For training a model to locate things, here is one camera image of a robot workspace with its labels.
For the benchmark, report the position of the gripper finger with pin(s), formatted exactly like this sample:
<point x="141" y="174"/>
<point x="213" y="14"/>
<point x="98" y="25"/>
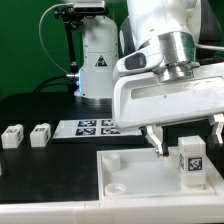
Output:
<point x="217" y="123"/>
<point x="154" y="135"/>

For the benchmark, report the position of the white L-shaped obstacle fence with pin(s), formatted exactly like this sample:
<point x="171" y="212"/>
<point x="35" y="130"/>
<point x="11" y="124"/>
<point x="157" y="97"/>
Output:
<point x="162" y="210"/>

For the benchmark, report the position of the grey camera on stand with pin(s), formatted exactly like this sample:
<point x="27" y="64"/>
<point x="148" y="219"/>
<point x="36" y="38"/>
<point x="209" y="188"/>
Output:
<point x="89" y="6"/>

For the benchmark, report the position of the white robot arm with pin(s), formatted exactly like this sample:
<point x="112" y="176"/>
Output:
<point x="154" y="23"/>

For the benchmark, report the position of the white square tabletop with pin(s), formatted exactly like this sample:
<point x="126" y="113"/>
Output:
<point x="139" y="173"/>

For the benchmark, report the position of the white sheet with fiducial markers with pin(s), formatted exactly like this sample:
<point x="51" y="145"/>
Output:
<point x="89" y="128"/>

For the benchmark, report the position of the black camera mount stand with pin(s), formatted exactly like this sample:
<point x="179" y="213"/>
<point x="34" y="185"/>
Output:
<point x="72" y="22"/>

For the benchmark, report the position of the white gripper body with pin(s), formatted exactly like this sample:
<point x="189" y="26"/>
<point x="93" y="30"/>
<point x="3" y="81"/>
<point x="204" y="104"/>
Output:
<point x="141" y="100"/>

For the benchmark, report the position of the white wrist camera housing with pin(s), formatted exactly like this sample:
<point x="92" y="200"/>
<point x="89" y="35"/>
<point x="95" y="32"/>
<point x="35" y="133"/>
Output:
<point x="145" y="59"/>

